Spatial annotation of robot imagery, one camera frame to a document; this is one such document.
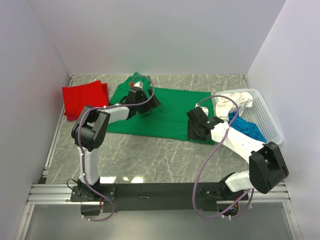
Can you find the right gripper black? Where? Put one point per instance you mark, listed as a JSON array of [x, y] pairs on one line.
[[190, 134]]

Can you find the white plastic basket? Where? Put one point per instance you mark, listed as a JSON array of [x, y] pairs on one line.
[[259, 114]]

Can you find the folded red t shirt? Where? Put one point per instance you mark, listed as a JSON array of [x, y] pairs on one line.
[[85, 97]]

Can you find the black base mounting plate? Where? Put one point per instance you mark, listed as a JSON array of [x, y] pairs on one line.
[[155, 196]]

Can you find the green t shirt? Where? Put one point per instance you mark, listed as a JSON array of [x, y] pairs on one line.
[[166, 121]]

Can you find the white crumpled t shirt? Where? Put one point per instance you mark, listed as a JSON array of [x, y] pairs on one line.
[[224, 106]]

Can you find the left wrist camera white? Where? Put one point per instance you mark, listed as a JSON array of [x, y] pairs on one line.
[[138, 84]]

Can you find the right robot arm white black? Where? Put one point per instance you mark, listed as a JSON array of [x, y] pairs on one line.
[[267, 167]]

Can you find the aluminium frame rail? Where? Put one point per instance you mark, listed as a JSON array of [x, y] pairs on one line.
[[60, 194]]

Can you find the blue crumpled t shirt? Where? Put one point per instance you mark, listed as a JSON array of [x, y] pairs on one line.
[[247, 128]]

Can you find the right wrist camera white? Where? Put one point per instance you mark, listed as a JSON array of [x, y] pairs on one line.
[[204, 109]]

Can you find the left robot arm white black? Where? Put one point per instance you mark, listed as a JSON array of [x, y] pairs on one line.
[[91, 126]]

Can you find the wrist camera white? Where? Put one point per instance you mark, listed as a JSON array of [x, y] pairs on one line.
[[204, 109], [138, 84]]

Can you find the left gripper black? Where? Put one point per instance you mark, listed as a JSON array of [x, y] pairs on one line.
[[151, 104]]

